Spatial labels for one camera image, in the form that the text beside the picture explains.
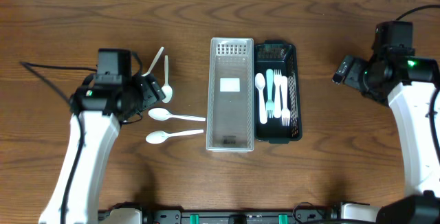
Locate white plastic spoon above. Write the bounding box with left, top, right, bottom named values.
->
left=162, top=55, right=173, bottom=103
left=142, top=47, right=164, bottom=76
left=148, top=108, right=206, bottom=122
left=254, top=73, right=267, bottom=124

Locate white plastic spoon lowest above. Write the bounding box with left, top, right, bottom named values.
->
left=145, top=129, right=204, bottom=144

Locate white plastic fork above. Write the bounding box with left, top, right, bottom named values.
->
left=280, top=76, right=290, bottom=126
left=265, top=69, right=274, bottom=119

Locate white plastic fork hidden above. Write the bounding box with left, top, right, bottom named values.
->
left=274, top=69, right=282, bottom=118

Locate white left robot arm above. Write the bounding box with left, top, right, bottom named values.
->
left=38, top=71, right=165, bottom=223

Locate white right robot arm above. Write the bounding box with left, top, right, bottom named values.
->
left=333, top=55, right=439, bottom=223

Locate black plastic basket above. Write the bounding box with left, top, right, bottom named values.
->
left=254, top=40, right=303, bottom=144

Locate clear plastic basket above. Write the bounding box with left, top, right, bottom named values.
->
left=206, top=37, right=254, bottom=153

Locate black rail with green clips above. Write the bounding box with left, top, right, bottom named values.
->
left=98, top=202, right=341, bottom=224

